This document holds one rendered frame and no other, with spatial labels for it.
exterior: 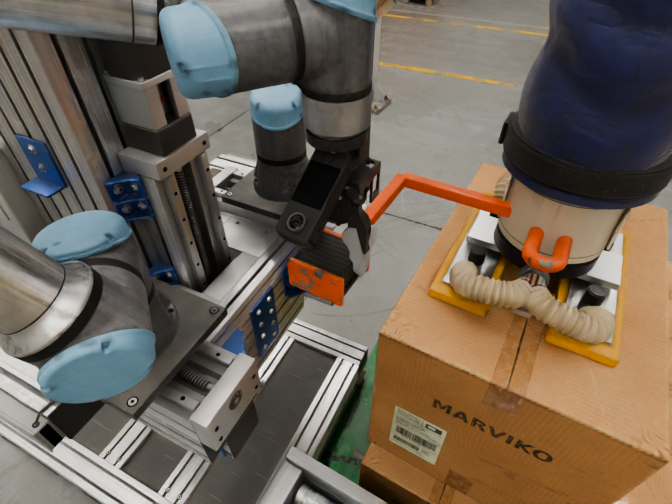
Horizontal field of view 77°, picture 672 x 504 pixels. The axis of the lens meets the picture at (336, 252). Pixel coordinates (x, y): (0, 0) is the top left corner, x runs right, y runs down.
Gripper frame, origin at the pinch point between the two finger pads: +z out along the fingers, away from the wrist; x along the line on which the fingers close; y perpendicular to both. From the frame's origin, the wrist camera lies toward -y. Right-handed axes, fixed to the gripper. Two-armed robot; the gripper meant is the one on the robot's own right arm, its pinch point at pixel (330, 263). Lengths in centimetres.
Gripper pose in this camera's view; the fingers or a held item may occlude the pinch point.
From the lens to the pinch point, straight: 59.5
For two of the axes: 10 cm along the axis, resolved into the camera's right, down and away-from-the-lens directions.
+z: 0.1, 7.2, 6.9
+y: 5.0, -6.0, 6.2
